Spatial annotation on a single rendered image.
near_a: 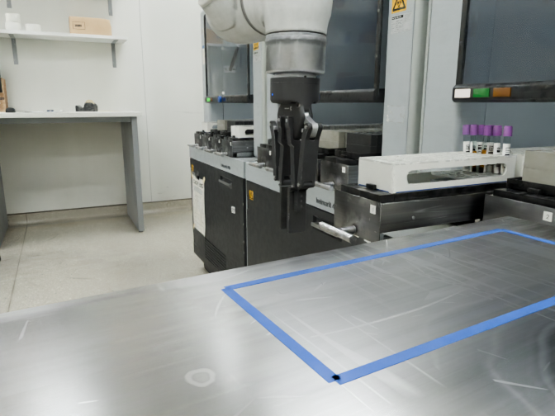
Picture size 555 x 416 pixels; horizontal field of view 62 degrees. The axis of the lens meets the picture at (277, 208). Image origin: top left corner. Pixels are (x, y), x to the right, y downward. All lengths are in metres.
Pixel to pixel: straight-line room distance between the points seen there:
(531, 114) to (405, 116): 0.28
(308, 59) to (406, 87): 0.51
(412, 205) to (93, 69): 3.60
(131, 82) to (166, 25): 0.57
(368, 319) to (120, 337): 0.16
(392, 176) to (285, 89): 0.23
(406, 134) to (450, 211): 0.35
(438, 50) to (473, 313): 0.80
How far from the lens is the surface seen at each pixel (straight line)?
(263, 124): 1.87
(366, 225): 0.78
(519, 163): 1.00
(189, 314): 0.32
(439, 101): 1.07
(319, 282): 0.37
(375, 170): 0.80
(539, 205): 0.82
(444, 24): 1.08
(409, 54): 1.15
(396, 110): 1.17
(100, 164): 4.18
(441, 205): 0.83
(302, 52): 0.68
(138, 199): 3.58
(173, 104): 4.24
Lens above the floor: 0.96
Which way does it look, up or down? 13 degrees down
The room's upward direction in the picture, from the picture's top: straight up
